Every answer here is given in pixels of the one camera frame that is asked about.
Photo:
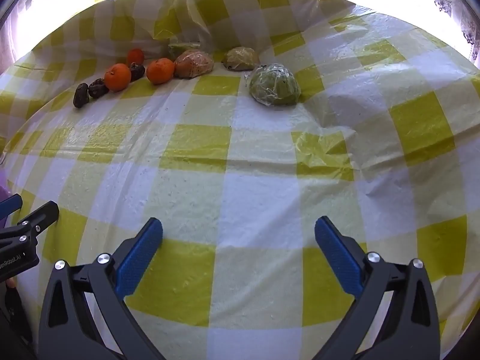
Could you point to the small red-orange tangerine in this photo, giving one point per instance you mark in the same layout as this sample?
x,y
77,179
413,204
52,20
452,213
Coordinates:
x,y
135,56

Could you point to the orange-brown fruit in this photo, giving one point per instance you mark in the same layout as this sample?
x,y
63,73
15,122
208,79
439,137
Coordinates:
x,y
193,63

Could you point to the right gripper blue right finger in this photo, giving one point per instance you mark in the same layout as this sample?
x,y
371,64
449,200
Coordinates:
x,y
410,328

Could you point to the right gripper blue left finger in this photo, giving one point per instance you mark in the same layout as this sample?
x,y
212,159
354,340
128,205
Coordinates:
x,y
67,328

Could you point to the yellow-green fruit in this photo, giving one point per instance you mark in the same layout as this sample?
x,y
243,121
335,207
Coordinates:
x,y
241,59

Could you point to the orange tangerine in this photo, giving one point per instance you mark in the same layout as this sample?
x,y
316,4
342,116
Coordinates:
x,y
117,77
160,71

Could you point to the floral sheer curtain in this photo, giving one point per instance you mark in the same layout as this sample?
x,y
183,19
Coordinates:
x,y
466,22

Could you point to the yellow white checkered tablecloth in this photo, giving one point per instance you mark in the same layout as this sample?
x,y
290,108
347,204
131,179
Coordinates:
x,y
384,140

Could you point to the cut green fruit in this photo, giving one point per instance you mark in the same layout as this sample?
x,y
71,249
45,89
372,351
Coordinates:
x,y
177,49

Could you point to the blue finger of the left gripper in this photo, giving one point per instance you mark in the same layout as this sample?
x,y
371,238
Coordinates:
x,y
10,205
38,221

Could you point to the dark brown mangosteen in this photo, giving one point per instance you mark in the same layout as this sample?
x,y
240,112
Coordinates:
x,y
81,96
137,71
97,89

